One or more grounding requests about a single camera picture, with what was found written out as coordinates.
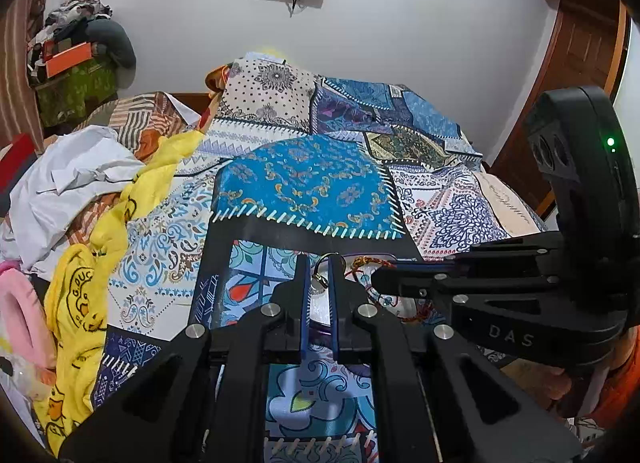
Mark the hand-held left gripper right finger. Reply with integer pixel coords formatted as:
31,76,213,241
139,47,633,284
327,255,584,463

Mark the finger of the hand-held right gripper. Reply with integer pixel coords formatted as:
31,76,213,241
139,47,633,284
370,268,562,301
394,231,567,277

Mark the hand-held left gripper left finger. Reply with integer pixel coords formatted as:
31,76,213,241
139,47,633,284
59,256,313,463

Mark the small metal ring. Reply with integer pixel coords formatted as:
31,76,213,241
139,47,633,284
311,253,347,295

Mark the red beaded bracelet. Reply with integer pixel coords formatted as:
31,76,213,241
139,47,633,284
344,255,437,325

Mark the person's right hand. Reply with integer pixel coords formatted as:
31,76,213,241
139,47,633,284
542,365,574,407

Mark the patchwork blanket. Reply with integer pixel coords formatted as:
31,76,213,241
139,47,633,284
90,55,552,463

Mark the wooden door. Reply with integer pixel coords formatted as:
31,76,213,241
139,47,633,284
486,0,632,220

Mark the yellow duck print cloth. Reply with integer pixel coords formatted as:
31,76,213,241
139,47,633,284
32,130,204,457

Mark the orange striped quilt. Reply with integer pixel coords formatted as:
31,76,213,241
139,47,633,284
69,90,222,245

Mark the white cloth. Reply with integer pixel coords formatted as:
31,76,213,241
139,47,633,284
0,125,147,275

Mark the pink plush item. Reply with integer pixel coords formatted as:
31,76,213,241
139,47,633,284
0,260,59,370

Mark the clear plastic bag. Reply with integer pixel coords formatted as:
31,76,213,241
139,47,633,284
0,338,56,405

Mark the orange box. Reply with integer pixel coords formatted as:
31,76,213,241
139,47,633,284
42,41,94,79

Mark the pile of clothes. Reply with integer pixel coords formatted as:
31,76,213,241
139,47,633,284
27,0,113,51

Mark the striped brown curtain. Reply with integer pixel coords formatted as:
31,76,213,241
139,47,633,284
0,0,72,156

